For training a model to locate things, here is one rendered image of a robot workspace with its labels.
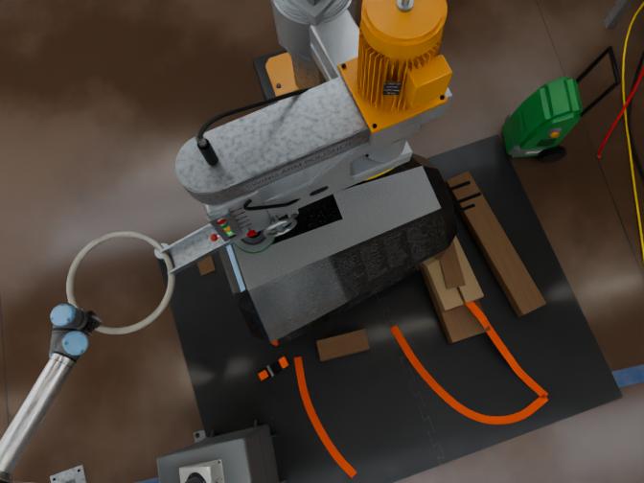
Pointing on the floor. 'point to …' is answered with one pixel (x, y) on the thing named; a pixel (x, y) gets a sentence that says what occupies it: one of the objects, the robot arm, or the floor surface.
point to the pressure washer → (550, 116)
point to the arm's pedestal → (251, 443)
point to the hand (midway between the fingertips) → (91, 322)
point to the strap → (432, 388)
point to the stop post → (70, 475)
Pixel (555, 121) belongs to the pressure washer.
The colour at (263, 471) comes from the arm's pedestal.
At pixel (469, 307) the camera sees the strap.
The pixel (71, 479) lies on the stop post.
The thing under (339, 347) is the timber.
